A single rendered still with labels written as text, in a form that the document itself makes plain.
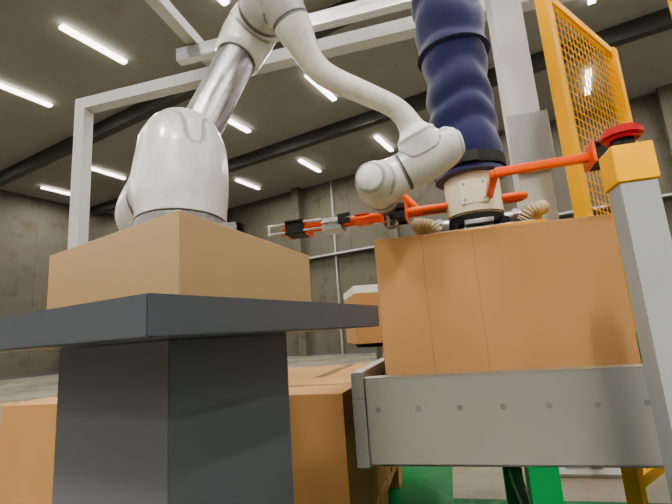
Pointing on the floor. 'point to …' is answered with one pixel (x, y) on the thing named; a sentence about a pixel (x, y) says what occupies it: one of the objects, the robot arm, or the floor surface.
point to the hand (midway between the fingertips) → (392, 215)
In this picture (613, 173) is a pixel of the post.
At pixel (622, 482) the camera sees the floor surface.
